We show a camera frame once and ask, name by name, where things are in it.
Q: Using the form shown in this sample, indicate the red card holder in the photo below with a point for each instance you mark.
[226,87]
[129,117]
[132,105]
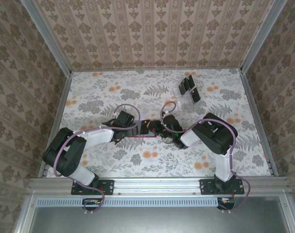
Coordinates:
[140,136]

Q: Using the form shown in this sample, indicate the black credit card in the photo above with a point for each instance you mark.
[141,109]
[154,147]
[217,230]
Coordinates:
[195,95]
[183,88]
[145,127]
[190,82]

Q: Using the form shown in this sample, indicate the clear acrylic card stand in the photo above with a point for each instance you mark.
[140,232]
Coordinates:
[180,99]

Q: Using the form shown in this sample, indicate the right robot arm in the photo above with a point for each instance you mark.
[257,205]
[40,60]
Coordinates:
[190,138]

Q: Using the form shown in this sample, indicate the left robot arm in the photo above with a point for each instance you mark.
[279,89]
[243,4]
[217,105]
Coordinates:
[96,136]

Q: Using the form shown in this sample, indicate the floral table cover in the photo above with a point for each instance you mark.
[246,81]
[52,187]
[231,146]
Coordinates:
[162,167]

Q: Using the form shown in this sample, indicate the small black connector board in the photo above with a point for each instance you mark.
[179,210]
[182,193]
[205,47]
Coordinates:
[226,202]
[91,202]

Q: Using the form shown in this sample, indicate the grey metal panel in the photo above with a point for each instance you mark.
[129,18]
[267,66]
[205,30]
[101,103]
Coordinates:
[162,221]

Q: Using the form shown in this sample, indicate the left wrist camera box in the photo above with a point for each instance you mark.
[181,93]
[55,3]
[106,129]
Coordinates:
[125,119]

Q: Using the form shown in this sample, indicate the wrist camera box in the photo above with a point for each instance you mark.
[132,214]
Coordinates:
[171,122]
[125,119]

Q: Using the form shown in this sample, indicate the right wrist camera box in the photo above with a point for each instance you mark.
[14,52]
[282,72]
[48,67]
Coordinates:
[171,122]

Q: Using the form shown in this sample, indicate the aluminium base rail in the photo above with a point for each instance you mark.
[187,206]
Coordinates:
[157,185]

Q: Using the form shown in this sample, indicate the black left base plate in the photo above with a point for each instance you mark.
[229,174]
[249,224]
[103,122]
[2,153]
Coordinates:
[106,187]

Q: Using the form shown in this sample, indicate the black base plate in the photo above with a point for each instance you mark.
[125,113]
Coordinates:
[106,187]
[208,187]

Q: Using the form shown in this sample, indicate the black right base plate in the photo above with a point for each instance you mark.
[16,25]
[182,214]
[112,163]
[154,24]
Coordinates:
[208,187]

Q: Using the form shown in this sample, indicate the aluminium side rail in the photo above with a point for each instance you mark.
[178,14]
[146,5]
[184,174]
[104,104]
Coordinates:
[255,109]
[60,109]

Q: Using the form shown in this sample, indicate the aluminium corner post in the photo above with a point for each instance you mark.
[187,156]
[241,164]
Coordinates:
[49,38]
[261,36]

